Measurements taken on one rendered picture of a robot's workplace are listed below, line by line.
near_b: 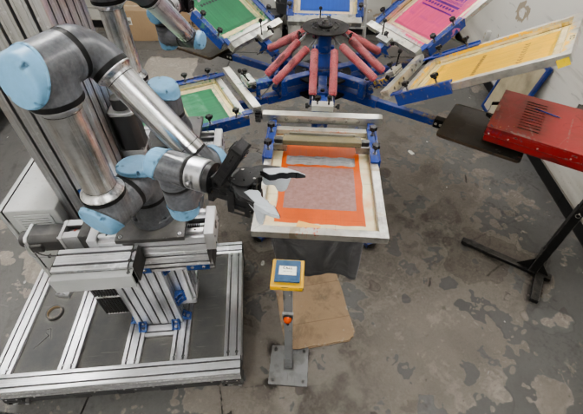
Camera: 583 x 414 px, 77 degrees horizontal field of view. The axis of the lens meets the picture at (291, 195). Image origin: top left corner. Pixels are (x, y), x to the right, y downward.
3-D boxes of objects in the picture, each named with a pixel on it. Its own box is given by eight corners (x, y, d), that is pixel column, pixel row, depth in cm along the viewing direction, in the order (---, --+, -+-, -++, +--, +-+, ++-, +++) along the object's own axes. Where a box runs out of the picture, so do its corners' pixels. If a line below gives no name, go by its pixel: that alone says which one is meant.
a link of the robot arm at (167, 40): (179, 54, 162) (173, 28, 154) (157, 49, 164) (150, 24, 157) (188, 46, 167) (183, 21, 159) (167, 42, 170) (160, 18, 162)
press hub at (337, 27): (338, 194, 313) (358, 32, 217) (292, 192, 314) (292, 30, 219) (337, 165, 340) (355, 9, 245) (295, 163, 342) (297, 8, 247)
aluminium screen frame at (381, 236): (388, 244, 156) (389, 238, 154) (251, 236, 159) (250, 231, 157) (371, 134, 212) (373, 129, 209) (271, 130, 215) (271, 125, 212)
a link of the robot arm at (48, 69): (151, 209, 115) (80, 29, 76) (119, 246, 105) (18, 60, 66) (119, 200, 118) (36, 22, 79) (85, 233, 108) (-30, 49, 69)
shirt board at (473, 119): (527, 136, 225) (533, 125, 219) (514, 173, 201) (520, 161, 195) (335, 77, 278) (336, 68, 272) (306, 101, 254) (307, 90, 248)
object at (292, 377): (307, 387, 205) (314, 299, 137) (267, 384, 206) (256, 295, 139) (308, 347, 220) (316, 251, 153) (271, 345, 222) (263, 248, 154)
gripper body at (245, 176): (266, 199, 84) (219, 186, 87) (266, 167, 79) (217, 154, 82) (252, 220, 78) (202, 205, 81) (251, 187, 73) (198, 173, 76)
